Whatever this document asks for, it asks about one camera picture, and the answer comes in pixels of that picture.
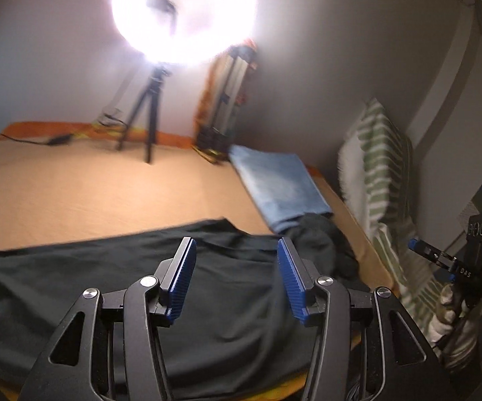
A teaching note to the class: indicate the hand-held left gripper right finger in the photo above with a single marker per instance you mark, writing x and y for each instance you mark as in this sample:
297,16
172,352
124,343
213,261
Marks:
291,277

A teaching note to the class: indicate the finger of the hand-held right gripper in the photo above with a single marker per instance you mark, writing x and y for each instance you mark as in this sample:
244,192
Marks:
426,251

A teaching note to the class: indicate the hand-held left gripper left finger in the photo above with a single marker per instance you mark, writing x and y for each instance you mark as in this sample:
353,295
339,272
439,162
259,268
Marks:
182,277

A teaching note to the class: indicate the dark green pants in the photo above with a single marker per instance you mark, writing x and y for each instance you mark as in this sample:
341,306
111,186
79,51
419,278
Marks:
232,300

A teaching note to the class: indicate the person's right hand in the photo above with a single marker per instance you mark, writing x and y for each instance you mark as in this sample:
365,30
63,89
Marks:
447,300

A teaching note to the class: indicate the green striped pillow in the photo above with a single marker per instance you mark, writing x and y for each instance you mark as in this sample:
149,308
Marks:
408,267
374,154

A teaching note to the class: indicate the folded blue jeans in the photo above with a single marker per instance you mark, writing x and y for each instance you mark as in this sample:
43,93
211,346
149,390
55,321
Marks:
278,183

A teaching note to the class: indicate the tan bed sheet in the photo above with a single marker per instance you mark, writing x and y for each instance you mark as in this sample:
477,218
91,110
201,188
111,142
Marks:
99,192

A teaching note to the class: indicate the black tripod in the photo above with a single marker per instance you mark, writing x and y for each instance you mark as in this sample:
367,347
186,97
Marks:
154,104

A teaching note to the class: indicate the folded silver tripod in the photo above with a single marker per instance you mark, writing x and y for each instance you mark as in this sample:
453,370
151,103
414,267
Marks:
230,92

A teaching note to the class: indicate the orange patterned blanket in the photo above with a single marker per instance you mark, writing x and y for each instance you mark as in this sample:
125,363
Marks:
36,127

